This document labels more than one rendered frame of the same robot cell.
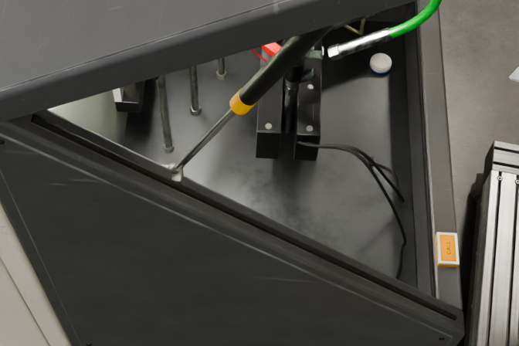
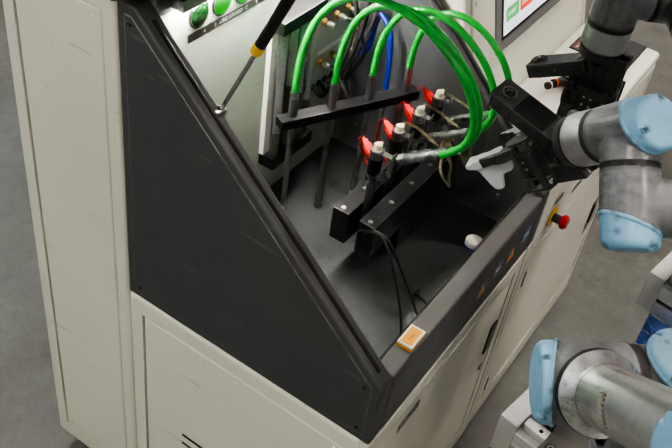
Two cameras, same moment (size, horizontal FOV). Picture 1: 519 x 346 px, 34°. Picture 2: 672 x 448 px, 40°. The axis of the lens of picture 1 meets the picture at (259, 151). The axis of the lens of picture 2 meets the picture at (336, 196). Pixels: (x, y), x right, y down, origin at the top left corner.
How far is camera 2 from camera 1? 83 cm
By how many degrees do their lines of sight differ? 26
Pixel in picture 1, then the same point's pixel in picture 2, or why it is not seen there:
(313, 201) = (354, 293)
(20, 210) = (128, 97)
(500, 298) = not seen: outside the picture
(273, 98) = (360, 195)
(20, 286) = (113, 188)
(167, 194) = (205, 114)
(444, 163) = (454, 294)
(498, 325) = not seen: outside the picture
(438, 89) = (488, 254)
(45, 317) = (120, 236)
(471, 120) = not seen: hidden behind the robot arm
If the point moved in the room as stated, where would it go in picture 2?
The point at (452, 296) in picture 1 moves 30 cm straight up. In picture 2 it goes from (392, 366) to (422, 241)
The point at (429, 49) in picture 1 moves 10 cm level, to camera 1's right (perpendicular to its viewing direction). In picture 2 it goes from (502, 230) to (546, 253)
